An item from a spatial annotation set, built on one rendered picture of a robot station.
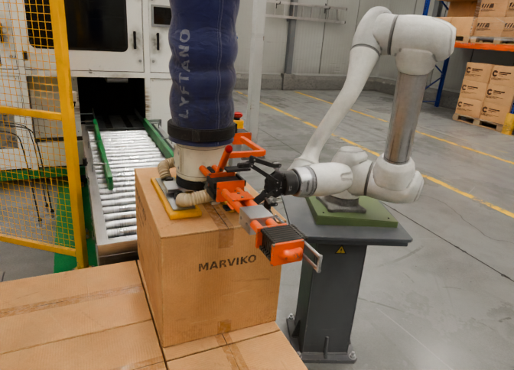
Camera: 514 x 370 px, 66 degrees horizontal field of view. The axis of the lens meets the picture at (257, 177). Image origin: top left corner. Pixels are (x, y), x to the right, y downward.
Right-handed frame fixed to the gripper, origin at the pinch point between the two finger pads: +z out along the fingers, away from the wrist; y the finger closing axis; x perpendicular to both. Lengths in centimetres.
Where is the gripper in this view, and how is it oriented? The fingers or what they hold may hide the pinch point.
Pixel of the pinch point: (230, 188)
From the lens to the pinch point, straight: 113.0
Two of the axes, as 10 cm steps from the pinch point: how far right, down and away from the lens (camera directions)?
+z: -9.1, 0.8, -4.1
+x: -4.1, -3.4, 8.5
